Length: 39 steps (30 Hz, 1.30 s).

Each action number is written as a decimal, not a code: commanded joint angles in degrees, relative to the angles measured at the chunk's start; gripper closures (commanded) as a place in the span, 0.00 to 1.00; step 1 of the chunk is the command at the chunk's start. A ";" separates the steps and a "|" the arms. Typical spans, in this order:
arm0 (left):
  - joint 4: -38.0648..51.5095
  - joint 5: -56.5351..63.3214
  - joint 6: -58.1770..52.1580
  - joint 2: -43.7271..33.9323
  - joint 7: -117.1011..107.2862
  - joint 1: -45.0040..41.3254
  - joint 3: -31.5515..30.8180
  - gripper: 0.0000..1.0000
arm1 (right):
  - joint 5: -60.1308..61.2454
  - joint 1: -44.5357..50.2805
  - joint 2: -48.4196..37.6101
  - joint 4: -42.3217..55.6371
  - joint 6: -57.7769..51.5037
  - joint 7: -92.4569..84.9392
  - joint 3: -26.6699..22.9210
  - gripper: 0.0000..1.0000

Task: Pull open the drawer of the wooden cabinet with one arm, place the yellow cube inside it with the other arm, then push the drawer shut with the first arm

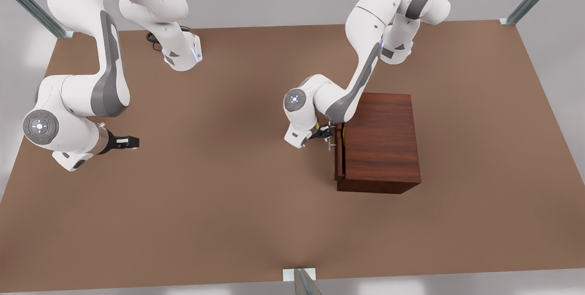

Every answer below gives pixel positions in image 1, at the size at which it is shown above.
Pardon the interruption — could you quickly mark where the wooden drawer with silver handle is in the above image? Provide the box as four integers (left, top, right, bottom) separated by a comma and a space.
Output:
328, 123, 346, 182

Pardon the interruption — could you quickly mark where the dark wooden cabinet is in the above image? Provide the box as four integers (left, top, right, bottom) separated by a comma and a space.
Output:
337, 93, 422, 194

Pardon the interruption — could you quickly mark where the black cable loop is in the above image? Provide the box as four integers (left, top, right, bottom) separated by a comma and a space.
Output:
146, 26, 192, 52

